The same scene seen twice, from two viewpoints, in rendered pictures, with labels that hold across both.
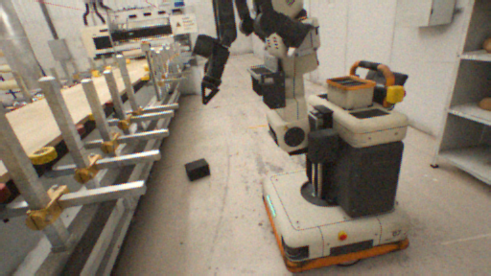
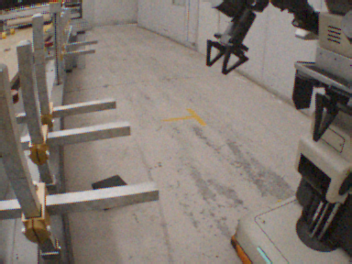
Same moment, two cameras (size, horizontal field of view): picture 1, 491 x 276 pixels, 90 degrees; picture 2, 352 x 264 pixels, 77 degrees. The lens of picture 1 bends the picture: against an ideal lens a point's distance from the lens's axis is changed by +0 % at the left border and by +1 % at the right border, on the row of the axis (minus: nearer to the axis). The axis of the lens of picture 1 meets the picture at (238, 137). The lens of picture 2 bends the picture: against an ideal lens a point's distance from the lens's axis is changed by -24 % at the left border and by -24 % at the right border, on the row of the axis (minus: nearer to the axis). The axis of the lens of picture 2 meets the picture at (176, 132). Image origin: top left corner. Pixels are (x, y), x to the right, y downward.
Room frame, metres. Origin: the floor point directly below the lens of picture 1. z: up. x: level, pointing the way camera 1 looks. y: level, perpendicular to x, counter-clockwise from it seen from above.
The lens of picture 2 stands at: (0.69, 0.44, 1.19)
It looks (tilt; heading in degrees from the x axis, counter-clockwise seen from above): 28 degrees down; 343
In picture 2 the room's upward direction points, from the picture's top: 2 degrees clockwise
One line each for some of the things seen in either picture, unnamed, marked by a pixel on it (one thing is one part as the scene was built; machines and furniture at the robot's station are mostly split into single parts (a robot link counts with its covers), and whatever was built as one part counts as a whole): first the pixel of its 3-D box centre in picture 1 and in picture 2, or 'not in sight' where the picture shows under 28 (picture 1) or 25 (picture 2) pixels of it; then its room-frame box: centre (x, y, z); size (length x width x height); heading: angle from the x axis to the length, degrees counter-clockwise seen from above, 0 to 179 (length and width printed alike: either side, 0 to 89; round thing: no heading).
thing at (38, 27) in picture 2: (130, 94); (41, 82); (1.56, 0.64, 0.93); 0.04 x 0.04 x 0.48; 4
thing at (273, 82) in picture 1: (268, 79); (335, 92); (1.16, -0.18, 0.99); 0.28 x 0.16 x 0.22; 4
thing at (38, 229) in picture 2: (111, 143); (37, 212); (1.09, 0.60, 0.81); 0.14 x 0.06 x 0.05; 4
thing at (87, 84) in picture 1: (105, 131); (26, 193); (1.07, 0.60, 0.88); 0.04 x 0.04 x 0.48; 4
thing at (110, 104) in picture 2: (146, 111); (59, 112); (1.61, 0.59, 0.80); 0.43 x 0.03 x 0.04; 94
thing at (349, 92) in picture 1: (348, 91); not in sight; (1.19, -0.58, 0.87); 0.23 x 0.15 x 0.11; 4
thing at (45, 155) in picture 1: (47, 163); not in sight; (0.85, 0.73, 0.85); 0.08 x 0.08 x 0.11
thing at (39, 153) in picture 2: (126, 122); (39, 144); (1.34, 0.62, 0.83); 0.14 x 0.06 x 0.05; 4
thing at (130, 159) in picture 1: (104, 164); not in sight; (0.86, 0.54, 0.81); 0.43 x 0.03 x 0.04; 94
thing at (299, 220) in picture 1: (323, 207); (311, 246); (1.18, -0.47, 0.16); 0.67 x 0.64 x 0.25; 94
